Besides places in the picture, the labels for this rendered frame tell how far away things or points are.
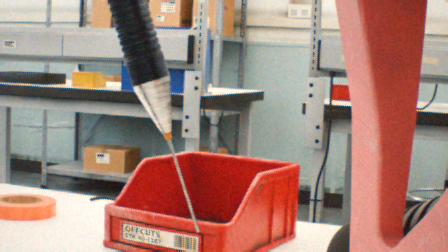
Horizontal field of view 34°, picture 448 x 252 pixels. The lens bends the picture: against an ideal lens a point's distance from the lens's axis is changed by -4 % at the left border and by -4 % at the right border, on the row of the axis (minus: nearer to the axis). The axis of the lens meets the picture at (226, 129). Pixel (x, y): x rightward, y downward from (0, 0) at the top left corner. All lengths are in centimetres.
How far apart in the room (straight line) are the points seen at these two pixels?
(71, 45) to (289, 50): 214
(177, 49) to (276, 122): 217
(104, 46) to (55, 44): 22
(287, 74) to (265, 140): 44
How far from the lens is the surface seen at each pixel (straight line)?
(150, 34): 21
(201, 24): 268
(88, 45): 284
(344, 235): 16
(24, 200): 67
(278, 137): 477
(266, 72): 478
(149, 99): 21
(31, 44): 298
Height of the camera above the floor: 89
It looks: 5 degrees down
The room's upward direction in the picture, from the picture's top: 3 degrees clockwise
